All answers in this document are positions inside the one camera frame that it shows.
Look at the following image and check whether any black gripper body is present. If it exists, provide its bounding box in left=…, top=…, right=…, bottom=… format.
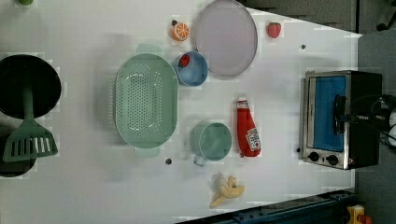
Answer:
left=351, top=108, right=391, bottom=130

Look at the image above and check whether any silver toaster oven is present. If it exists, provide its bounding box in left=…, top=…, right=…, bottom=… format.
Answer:
left=302, top=70, right=382, bottom=170

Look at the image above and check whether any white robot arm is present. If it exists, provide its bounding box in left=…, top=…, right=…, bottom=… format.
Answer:
left=351, top=108, right=395, bottom=150

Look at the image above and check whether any red ketchup bottle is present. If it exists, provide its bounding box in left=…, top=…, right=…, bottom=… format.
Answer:
left=236, top=97, right=261, bottom=157

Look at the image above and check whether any red strawberry toy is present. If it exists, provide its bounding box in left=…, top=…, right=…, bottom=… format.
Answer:
left=267, top=22, right=282, bottom=38

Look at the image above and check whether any peeled banana toy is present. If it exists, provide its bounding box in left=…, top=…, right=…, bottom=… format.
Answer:
left=209, top=175, right=245, bottom=208

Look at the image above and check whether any green measuring cup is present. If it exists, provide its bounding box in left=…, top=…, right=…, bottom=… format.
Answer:
left=190, top=121, right=232, bottom=167

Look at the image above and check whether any grey round plate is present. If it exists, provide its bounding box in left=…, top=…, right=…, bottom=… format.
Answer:
left=194, top=0, right=258, bottom=76

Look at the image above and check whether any blue bowl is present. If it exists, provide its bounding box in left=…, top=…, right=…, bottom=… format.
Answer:
left=175, top=51, right=208, bottom=87

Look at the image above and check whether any small red toy fruit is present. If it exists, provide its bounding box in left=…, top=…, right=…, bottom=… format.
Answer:
left=178, top=54, right=191, bottom=67

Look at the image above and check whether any orange slice toy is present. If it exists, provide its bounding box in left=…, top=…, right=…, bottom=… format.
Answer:
left=171, top=21, right=190, bottom=42

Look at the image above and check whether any green oval colander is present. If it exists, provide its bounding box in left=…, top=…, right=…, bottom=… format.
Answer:
left=114, top=44, right=178, bottom=158

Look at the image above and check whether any green slotted spatula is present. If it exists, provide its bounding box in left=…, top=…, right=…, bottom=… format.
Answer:
left=3, top=87, right=58, bottom=162

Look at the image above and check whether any black frying pan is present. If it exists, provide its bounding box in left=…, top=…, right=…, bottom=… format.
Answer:
left=0, top=54, right=62, bottom=119

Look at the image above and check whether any green toy fruit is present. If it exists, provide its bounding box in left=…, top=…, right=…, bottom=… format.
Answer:
left=17, top=0, right=34, bottom=6

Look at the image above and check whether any black cable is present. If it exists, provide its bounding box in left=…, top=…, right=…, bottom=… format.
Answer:
left=349, top=93, right=396, bottom=147

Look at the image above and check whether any blue metal frame rail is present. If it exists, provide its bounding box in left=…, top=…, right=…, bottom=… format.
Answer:
left=178, top=190, right=357, bottom=224

